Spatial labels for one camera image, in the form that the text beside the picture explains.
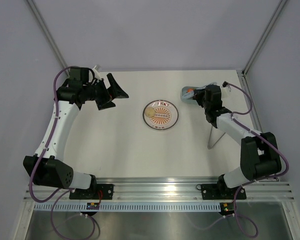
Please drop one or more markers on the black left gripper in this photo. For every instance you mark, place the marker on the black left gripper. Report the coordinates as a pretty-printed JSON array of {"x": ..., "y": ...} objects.
[{"x": 112, "y": 92}]

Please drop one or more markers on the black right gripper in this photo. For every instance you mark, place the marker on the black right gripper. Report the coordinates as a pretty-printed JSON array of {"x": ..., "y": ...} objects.
[{"x": 198, "y": 94}]

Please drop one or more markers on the red shrimp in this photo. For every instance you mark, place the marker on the red shrimp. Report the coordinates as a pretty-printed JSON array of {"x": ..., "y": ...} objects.
[{"x": 189, "y": 90}]

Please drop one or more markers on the metal food tongs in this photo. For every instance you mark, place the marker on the metal food tongs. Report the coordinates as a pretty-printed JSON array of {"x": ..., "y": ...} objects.
[{"x": 215, "y": 135}]

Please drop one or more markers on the light blue lunch box lid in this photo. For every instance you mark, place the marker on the light blue lunch box lid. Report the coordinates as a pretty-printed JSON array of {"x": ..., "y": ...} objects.
[{"x": 201, "y": 88}]

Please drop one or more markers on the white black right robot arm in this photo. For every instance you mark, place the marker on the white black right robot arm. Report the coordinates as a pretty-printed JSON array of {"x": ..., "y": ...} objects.
[{"x": 259, "y": 154}]

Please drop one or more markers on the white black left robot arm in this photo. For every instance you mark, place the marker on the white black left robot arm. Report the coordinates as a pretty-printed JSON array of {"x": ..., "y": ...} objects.
[{"x": 46, "y": 168}]

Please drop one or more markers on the light blue lunch box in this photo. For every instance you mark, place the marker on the light blue lunch box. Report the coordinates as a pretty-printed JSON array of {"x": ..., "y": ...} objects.
[{"x": 188, "y": 97}]

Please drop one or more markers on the white steamed bun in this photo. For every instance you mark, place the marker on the white steamed bun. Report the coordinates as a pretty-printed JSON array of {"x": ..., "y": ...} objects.
[{"x": 149, "y": 112}]

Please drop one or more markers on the round printed ceramic plate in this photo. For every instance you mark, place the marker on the round printed ceramic plate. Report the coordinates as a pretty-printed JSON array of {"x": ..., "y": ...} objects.
[{"x": 166, "y": 115}]

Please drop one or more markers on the left small circuit board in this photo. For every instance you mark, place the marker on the left small circuit board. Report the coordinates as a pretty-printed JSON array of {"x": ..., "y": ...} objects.
[{"x": 93, "y": 206}]

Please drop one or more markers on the small circuit board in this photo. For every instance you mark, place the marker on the small circuit board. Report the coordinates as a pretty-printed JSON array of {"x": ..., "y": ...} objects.
[
  {"x": 227, "y": 209},
  {"x": 93, "y": 206}
]

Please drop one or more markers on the right small circuit board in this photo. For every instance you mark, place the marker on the right small circuit board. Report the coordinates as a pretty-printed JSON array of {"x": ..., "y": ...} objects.
[{"x": 227, "y": 209}]

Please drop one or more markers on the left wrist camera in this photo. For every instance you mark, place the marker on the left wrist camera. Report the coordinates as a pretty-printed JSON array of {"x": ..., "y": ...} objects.
[{"x": 97, "y": 70}]

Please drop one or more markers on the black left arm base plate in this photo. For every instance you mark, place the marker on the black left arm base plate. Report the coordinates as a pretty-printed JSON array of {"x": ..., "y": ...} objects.
[{"x": 97, "y": 191}]

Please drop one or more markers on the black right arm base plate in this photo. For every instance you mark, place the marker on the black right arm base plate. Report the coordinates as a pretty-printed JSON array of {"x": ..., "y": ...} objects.
[{"x": 211, "y": 191}]

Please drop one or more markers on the aluminium front rail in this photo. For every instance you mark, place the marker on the aluminium front rail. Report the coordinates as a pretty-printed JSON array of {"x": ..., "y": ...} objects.
[{"x": 185, "y": 189}]

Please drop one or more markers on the white slotted cable duct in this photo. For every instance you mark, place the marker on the white slotted cable duct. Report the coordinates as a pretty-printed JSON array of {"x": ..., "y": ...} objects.
[{"x": 139, "y": 207}]

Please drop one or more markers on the right aluminium frame post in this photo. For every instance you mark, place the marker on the right aluminium frame post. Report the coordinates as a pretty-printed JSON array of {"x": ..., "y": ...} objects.
[{"x": 279, "y": 9}]

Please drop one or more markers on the aluminium frame post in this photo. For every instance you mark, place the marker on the aluminium frame post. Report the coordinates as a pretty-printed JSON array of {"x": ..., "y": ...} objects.
[
  {"x": 41, "y": 22},
  {"x": 279, "y": 9}
]

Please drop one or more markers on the left aluminium frame post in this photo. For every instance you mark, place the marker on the left aluminium frame post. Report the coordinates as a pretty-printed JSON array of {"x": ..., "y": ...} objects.
[{"x": 41, "y": 22}]

